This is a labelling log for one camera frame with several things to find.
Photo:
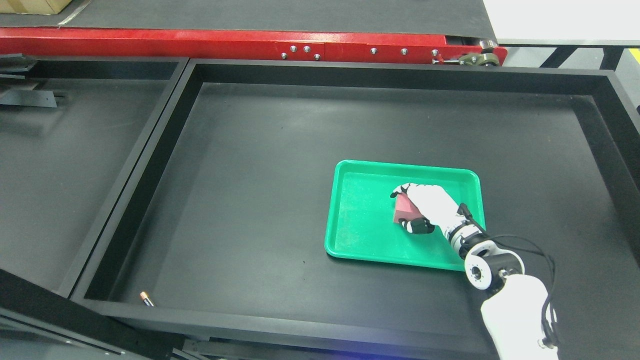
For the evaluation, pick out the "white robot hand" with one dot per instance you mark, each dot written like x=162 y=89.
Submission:
x=434 y=203

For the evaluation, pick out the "pink block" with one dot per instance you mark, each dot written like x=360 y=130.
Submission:
x=404 y=209

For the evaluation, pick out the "white robot forearm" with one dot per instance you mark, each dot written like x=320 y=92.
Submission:
x=514 y=312

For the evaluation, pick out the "green tray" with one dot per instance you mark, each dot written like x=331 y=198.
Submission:
x=360 y=222

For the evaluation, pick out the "black metal shelf right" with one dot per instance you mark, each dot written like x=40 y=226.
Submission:
x=250 y=217

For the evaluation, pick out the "black metal shelf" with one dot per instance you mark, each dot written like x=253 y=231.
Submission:
x=250 y=217
x=72 y=131

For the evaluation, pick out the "black metal shelf left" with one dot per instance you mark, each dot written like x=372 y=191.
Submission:
x=72 y=131

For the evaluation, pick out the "small battery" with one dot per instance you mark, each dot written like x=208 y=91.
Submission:
x=146 y=299

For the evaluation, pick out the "cardboard box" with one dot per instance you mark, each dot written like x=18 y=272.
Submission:
x=33 y=7

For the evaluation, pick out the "red conveyor frame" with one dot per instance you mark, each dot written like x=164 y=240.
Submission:
x=352 y=47

